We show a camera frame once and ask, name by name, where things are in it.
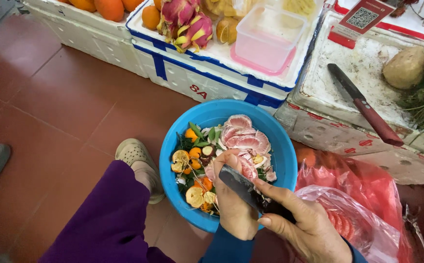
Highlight red taped white foam box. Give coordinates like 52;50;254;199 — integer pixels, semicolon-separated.
274;10;424;185

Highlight peeled pink pomelo segment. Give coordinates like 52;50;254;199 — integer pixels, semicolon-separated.
204;155;259;183

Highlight dark blade paring knife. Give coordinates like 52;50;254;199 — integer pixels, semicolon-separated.
218;164;297;224

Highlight clear container with pink lid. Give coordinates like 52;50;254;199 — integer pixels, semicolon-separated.
230;4;307;77

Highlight blue plastic basin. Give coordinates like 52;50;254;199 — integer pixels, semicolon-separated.
159;99;298;234

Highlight person's left hand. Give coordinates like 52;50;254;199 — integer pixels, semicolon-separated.
213;149;260;241

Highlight dry brown twigs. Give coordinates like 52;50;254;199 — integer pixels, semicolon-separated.
390;0;424;27

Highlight person's purple trouser leg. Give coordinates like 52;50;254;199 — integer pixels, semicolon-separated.
38;160;177;263

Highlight tan round tuber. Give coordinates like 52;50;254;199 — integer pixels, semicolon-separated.
382;45;424;90

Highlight pink dragon fruit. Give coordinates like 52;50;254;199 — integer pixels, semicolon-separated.
157;0;201;39
173;12;214;54

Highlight orange fruit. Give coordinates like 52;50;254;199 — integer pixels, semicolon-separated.
141;5;161;31

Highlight bag of yellow fruit pieces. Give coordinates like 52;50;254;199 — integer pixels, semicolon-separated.
202;0;251;19

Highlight blue taped white foam box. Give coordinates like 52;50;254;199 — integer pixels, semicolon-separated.
125;0;325;115

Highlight red payment code sign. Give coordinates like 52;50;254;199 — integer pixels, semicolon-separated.
328;0;397;50

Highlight clear plastic bag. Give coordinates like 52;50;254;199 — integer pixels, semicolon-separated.
294;184;403;263

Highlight person's right hand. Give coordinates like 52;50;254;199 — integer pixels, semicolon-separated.
252;178;353;263

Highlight heap of fruit peels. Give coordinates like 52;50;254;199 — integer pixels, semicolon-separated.
170;122;221;215

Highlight white foam box of oranges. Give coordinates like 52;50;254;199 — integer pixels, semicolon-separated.
21;0;149;78

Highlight red handled knife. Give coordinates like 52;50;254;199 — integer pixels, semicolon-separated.
327;63;405;147

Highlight white foam lid red tape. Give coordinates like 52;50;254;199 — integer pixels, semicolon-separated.
333;0;424;45

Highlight beige perforated clog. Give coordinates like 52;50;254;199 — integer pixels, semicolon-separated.
115;138;166;205

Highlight red plastic bag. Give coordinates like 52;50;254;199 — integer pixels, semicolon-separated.
295;148;415;263

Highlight brown cut fruit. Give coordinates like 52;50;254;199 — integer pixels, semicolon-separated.
216;17;240;45

